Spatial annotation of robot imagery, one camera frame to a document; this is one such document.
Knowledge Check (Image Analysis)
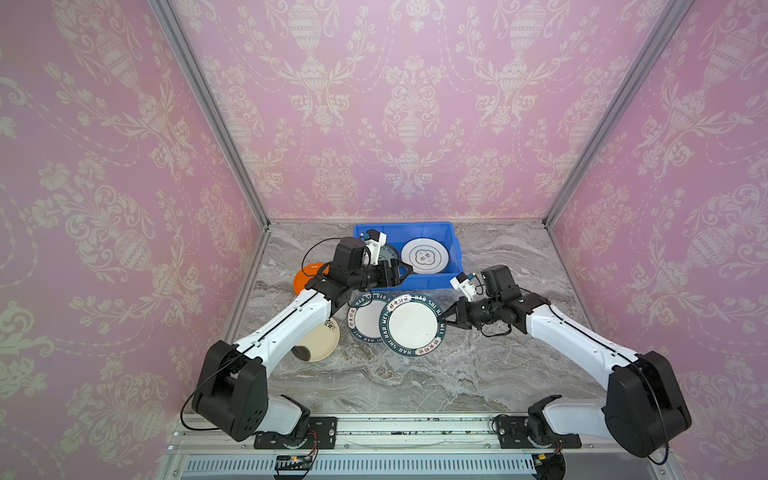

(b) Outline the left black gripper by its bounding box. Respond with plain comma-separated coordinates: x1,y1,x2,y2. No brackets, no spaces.
347,257,413,292

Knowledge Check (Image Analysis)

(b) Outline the white plate with flower outline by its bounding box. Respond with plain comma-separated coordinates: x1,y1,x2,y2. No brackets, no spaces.
400,237,450,275

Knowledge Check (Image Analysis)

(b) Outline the teal blue floral plate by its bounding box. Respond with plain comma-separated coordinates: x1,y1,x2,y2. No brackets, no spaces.
378,243,400,263

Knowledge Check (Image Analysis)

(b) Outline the green rimmed plate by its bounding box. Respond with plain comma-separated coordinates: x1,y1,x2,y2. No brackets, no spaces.
347,292,391,344
378,294,446,358

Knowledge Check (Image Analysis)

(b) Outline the orange plate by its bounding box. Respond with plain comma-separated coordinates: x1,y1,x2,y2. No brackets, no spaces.
292,262,329,295

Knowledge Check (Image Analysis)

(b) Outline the cream plate with dark spot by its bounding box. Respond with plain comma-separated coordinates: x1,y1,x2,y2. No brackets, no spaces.
291,319,340,362

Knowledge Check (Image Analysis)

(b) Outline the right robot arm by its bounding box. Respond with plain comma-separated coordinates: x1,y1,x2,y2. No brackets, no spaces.
439,265,693,458

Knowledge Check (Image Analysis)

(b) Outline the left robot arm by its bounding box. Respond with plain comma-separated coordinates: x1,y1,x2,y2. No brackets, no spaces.
183,230,413,445

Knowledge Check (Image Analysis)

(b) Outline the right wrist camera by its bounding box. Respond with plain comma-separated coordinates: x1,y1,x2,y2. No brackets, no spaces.
450,272,484,301

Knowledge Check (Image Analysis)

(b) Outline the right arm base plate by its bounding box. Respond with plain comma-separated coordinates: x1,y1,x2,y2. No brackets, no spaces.
491,414,582,449

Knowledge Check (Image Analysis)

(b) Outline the aluminium front rail frame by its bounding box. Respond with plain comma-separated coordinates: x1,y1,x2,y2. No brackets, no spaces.
156,412,685,479

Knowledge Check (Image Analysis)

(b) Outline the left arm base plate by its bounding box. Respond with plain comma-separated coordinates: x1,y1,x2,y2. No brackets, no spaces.
253,416,338,450

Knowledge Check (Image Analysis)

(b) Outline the left corner aluminium post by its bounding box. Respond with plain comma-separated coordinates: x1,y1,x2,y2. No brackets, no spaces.
149,0,270,231

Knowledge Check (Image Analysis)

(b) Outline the corner aluminium post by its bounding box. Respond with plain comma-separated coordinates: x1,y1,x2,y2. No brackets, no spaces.
542,0,693,232
149,0,270,231

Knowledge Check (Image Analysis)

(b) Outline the right corner aluminium post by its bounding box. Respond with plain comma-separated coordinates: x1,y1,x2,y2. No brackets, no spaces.
542,0,693,232

